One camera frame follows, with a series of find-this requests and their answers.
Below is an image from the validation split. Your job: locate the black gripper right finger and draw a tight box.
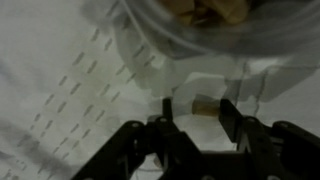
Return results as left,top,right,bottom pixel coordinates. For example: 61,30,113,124
219,98,320,180

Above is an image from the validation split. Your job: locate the white quilted duvet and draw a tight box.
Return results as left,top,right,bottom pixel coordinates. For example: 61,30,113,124
0,0,320,180

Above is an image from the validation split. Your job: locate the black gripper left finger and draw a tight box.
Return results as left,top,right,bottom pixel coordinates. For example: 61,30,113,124
71,97,208,180

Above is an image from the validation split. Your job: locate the small glass jar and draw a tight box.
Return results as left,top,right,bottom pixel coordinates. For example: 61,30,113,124
113,0,320,62

